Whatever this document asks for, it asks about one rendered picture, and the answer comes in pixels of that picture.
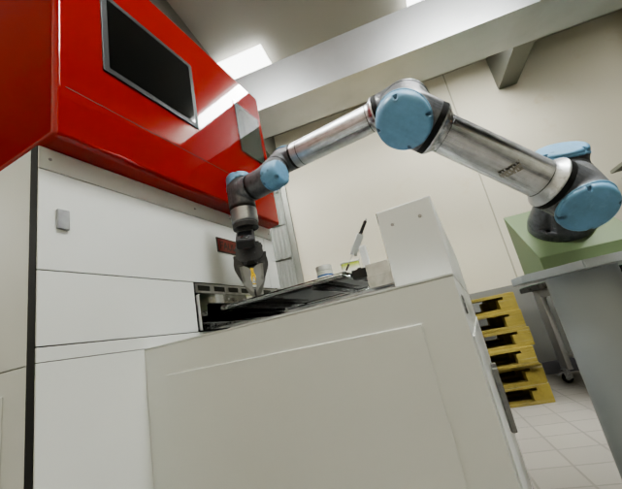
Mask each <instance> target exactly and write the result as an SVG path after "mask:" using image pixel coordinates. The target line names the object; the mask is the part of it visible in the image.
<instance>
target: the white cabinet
mask: <svg viewBox="0 0 622 489"><path fill-rule="evenodd" d="M145 356H146V370H147V397H148V412H149V427H150V441H151V456H152V470H153V485H154V489H533V487H532V484H531V481H530V478H529V476H528V473H527V470H526V467H525V464H524V461H523V458H522V454H521V451H520V448H519V445H518V442H517V439H516V436H515V433H518V431H517V428H516V425H515V422H514V418H513V415H512V412H511V409H510V406H509V403H508V400H507V395H506V392H505V389H504V386H503V384H502V381H501V378H500V375H499V371H498V368H497V365H496V363H492V362H491V359H490V356H489V353H488V350H487V346H486V343H485V340H484V337H483V335H482V332H481V329H480V326H479V323H478V320H477V317H476V316H475V311H474V308H473V305H472V302H471V299H470V296H469V294H468V293H467V292H466V291H465V289H464V288H463V287H462V286H461V285H460V283H459V282H458V281H457V280H456V279H455V278H454V276H450V277H443V278H439V279H435V280H431V281H427V282H423V283H419V284H416V285H412V286H407V287H403V288H399V289H395V290H391V291H387V292H383V293H379V294H376V295H372V296H368V297H364V298H360V299H356V300H351V301H347V302H343V303H339V304H335V305H332V306H328V307H324V308H320V309H316V310H309V311H305V312H300V313H296V314H292V315H288V316H285V317H281V318H277V319H273V320H269V321H265V322H261V323H257V324H253V325H249V326H245V327H241V328H237V329H233V330H229V331H225V332H221V333H217V334H213V335H209V336H205V337H202V338H198V339H194V340H189V341H185V342H178V343H174V344H170V345H166V346H162V347H158V348H155V349H151V350H147V351H145Z"/></svg>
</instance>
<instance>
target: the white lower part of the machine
mask: <svg viewBox="0 0 622 489"><path fill-rule="evenodd" d="M0 489H154V485H153V470H152V456H151V441H150V427H149V412H148V397H147V370H146V356H145V350H144V349H141V350H133V351H126V352H119V353H112V354H104V355H96V356H89V357H82V358H75V359H67V360H59V361H52V362H45V363H37V364H32V365H28V366H26V367H25V368H21V369H17V370H14V371H10V372H6V373H2V374H0Z"/></svg>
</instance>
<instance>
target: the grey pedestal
mask: <svg viewBox="0 0 622 489"><path fill-rule="evenodd" d="M621 264H622V251H618V252H614V253H610V254H606V255H601V256H597V257H592V258H588V259H583V260H579V261H575V262H572V263H569V264H565V265H561V266H557V267H554V268H550V269H546V270H542V271H538V272H535V273H531V274H528V275H524V276H521V277H517V278H514V279H512V280H511V283H512V286H518V285H524V284H530V283H536V282H541V281H545V283H546V286H547V289H548V291H549V294H550V296H551V299H552V301H553V304H554V307H555V309H556V311H557V313H558V316H559V319H560V321H561V324H562V326H563V329H564V331H565V334H566V337H567V339H568V342H569V344H570V347H571V350H572V352H573V356H574V359H575V361H576V364H577V366H578V368H579V371H580V373H581V376H582V378H583V381H584V384H585V386H586V389H587V391H588V394H589V397H590V399H591V402H592V404H593V407H594V409H595V412H596V414H597V416H598V419H599V421H600V424H601V427H602V429H603V432H604V434H605V437H606V441H607V444H608V446H609V449H610V451H611V454H612V457H613V459H614V462H615V464H616V467H617V469H618V471H619V474H620V476H621V479H622V272H621V269H620V267H619V265H621Z"/></svg>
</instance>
